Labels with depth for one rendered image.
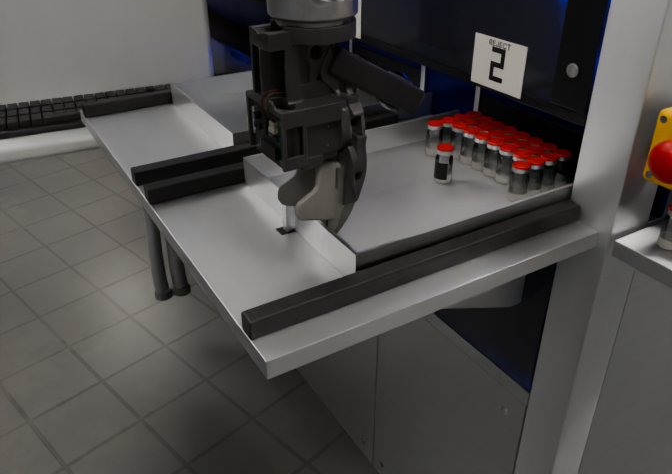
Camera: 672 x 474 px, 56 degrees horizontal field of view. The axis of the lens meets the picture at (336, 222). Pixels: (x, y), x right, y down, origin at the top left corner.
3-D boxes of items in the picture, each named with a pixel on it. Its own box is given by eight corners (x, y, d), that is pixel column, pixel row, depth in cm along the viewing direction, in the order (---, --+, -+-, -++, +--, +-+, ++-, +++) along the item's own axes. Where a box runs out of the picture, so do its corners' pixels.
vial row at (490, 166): (447, 146, 89) (450, 115, 87) (543, 196, 76) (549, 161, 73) (434, 149, 88) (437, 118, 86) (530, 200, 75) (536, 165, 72)
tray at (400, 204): (455, 132, 94) (457, 109, 93) (598, 201, 75) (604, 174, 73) (245, 182, 79) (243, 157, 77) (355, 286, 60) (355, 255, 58)
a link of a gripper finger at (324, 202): (288, 247, 61) (284, 160, 57) (340, 231, 64) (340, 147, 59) (303, 262, 59) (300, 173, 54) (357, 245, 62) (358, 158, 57)
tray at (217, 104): (345, 73, 121) (345, 55, 119) (431, 113, 101) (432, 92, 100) (172, 103, 105) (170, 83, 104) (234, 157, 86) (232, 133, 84)
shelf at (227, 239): (332, 77, 125) (332, 67, 124) (641, 228, 73) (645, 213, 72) (81, 121, 104) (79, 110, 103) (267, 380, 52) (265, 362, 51)
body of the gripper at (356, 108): (248, 150, 59) (238, 17, 53) (328, 132, 63) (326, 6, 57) (286, 181, 53) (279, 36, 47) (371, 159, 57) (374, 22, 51)
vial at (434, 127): (434, 149, 88) (436, 118, 86) (444, 155, 86) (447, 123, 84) (421, 152, 87) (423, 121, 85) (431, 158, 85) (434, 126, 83)
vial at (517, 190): (516, 193, 76) (521, 158, 74) (529, 200, 75) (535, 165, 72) (502, 197, 75) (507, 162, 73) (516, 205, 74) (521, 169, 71)
